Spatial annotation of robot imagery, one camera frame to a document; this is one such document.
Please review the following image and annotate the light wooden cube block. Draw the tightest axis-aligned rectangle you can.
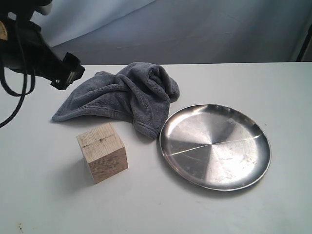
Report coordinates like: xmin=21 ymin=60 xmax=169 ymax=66
xmin=77 ymin=123 xmax=128 ymax=184

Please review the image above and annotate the black vertical stand pole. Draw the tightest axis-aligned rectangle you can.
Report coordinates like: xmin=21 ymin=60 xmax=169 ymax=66
xmin=295 ymin=0 xmax=312 ymax=62

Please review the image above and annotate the grey fleece cloth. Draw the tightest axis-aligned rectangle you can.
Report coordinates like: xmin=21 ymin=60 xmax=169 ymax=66
xmin=52 ymin=62 xmax=180 ymax=140

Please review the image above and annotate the grey backdrop cloth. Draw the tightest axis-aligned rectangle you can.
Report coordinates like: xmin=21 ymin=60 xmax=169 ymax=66
xmin=33 ymin=0 xmax=312 ymax=65

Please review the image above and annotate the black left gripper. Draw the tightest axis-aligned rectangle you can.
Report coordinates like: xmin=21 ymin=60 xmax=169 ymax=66
xmin=0 ymin=19 xmax=85 ymax=90

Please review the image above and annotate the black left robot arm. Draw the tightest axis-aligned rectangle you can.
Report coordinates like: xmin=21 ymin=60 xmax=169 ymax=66
xmin=0 ymin=0 xmax=85 ymax=90

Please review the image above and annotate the round stainless steel plate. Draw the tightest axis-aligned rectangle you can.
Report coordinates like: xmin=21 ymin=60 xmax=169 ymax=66
xmin=159 ymin=104 xmax=272 ymax=192

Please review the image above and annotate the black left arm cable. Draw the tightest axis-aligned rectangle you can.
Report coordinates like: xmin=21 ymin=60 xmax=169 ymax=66
xmin=0 ymin=20 xmax=37 ymax=129

